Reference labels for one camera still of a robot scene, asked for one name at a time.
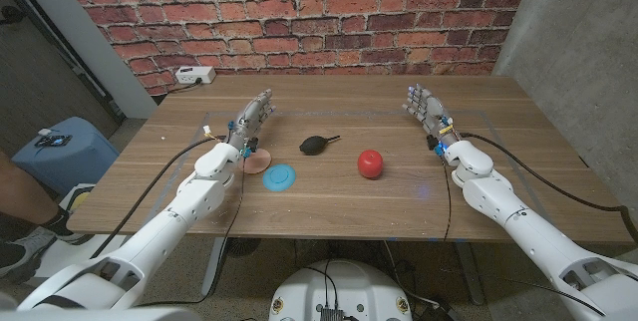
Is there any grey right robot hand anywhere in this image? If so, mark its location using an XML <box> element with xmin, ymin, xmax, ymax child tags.
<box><xmin>401</xmin><ymin>83</ymin><xmax>461</xmax><ymax>149</ymax></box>

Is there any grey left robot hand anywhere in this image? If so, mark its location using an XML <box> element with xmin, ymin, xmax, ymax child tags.
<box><xmin>227</xmin><ymin>88</ymin><xmax>277</xmax><ymax>151</ymax></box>

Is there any black rubber air blower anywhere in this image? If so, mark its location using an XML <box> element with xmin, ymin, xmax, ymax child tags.
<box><xmin>298</xmin><ymin>135</ymin><xmax>342</xmax><ymax>157</ymax></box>

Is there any red ball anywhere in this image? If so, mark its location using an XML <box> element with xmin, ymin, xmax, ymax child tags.
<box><xmin>357</xmin><ymin>149</ymin><xmax>385</xmax><ymax>180</ymax></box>

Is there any pink round disc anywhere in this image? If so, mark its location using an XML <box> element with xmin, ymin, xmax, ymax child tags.
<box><xmin>242</xmin><ymin>148</ymin><xmax>273</xmax><ymax>175</ymax></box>

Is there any blue round disc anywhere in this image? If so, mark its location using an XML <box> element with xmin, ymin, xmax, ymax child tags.
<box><xmin>262</xmin><ymin>162</ymin><xmax>297</xmax><ymax>193</ymax></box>

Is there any white power strip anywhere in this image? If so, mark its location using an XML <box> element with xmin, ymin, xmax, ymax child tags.
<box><xmin>174</xmin><ymin>65</ymin><xmax>217</xmax><ymax>86</ymax></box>

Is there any red brick printed backdrop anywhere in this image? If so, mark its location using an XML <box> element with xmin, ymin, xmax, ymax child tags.
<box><xmin>52</xmin><ymin>0</ymin><xmax>535</xmax><ymax>97</ymax></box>

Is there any dark round floor object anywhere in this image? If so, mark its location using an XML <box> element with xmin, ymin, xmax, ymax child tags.
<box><xmin>223</xmin><ymin>237</ymin><xmax>261</xmax><ymax>258</ymax></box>

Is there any grey table leg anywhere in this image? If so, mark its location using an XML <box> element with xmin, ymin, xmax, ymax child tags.
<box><xmin>453</xmin><ymin>241</ymin><xmax>485</xmax><ymax>306</ymax></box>
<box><xmin>200</xmin><ymin>237</ymin><xmax>228</xmax><ymax>297</ymax></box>

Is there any blue plastic bin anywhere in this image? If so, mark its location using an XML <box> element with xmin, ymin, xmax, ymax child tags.
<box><xmin>11</xmin><ymin>116</ymin><xmax>121</xmax><ymax>196</ymax></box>

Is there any white robot torso base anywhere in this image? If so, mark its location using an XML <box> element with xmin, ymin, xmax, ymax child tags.
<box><xmin>268</xmin><ymin>259</ymin><xmax>414</xmax><ymax>321</ymax></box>

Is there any black phone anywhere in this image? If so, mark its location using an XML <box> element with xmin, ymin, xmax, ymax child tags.
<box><xmin>33</xmin><ymin>134</ymin><xmax>74</xmax><ymax>149</ymax></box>

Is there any person's bare leg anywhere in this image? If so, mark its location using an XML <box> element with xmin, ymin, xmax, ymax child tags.
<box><xmin>0</xmin><ymin>151</ymin><xmax>76</xmax><ymax>240</ymax></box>

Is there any grey black sneaker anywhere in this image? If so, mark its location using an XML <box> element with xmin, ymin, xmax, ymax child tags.
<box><xmin>0</xmin><ymin>225</ymin><xmax>96</xmax><ymax>282</ymax></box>

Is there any black power strip cord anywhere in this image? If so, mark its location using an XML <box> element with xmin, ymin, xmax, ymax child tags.
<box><xmin>158</xmin><ymin>77</ymin><xmax>204</xmax><ymax>106</ymax></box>

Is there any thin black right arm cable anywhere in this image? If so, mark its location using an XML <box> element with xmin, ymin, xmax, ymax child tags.
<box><xmin>440</xmin><ymin>154</ymin><xmax>453</xmax><ymax>242</ymax></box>

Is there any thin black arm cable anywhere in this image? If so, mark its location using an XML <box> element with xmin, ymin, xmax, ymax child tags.
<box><xmin>134</xmin><ymin>154</ymin><xmax>246</xmax><ymax>308</ymax></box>
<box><xmin>440</xmin><ymin>154</ymin><xmax>453</xmax><ymax>242</ymax></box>

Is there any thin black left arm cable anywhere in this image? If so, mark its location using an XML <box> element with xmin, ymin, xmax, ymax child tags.
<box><xmin>134</xmin><ymin>154</ymin><xmax>246</xmax><ymax>308</ymax></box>

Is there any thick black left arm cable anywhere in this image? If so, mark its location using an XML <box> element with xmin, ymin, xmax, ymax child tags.
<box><xmin>89</xmin><ymin>134</ymin><xmax>228</xmax><ymax>260</ymax></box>

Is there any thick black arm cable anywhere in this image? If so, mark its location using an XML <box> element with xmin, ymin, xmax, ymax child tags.
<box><xmin>89</xmin><ymin>134</ymin><xmax>228</xmax><ymax>260</ymax></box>
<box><xmin>461</xmin><ymin>132</ymin><xmax>638</xmax><ymax>245</ymax></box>

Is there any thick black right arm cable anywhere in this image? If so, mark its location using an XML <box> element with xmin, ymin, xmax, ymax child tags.
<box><xmin>461</xmin><ymin>132</ymin><xmax>638</xmax><ymax>245</ymax></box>

